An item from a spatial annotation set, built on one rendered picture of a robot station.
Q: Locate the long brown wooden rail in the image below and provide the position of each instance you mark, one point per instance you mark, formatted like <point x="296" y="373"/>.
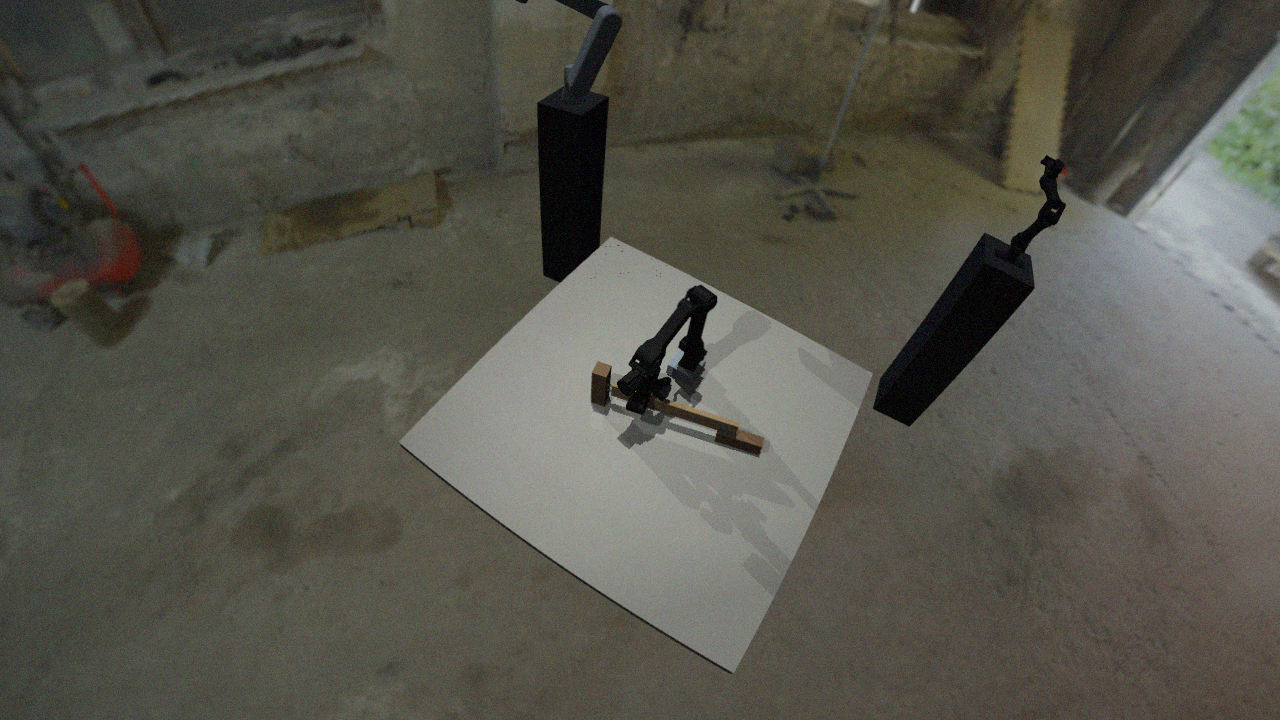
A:
<point x="684" y="412"/>

